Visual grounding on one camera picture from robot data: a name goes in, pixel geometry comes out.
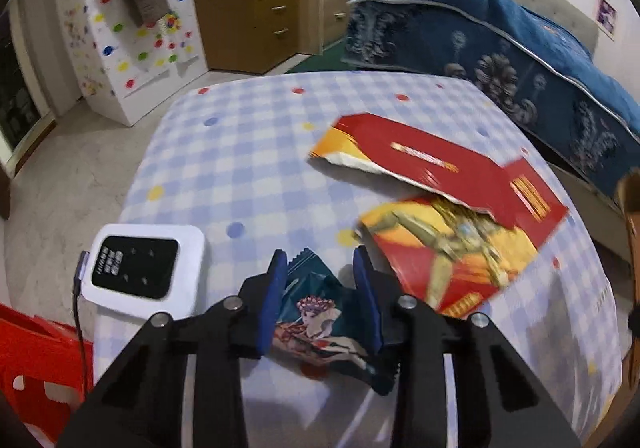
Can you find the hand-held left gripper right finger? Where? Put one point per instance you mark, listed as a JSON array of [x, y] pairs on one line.
[[367, 298]]

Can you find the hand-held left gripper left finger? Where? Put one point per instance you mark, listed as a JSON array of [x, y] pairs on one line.
[[272, 308]]

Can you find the teal snack packet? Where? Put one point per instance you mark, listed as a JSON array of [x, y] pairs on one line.
[[325, 323]]

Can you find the white portable device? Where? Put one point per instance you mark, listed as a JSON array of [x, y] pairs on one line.
[[185, 273]]

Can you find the orange printed packet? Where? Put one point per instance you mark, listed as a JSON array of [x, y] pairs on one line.
[[450, 248]]

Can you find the checkered tablecloth table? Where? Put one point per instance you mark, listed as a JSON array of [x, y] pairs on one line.
[[250, 153]]

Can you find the green floor mat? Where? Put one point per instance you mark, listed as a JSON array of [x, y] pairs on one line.
[[315, 60]]

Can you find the red plastic stool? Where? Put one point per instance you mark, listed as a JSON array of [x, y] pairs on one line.
[[30, 368]]

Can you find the wooden drawer cabinet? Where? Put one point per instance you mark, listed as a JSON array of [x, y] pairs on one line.
[[230, 28]]

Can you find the white dotted cabinet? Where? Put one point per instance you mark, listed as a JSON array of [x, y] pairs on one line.
[[130, 58]]

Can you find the small purple wall picture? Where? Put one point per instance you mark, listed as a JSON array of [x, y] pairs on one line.
[[606, 15]]

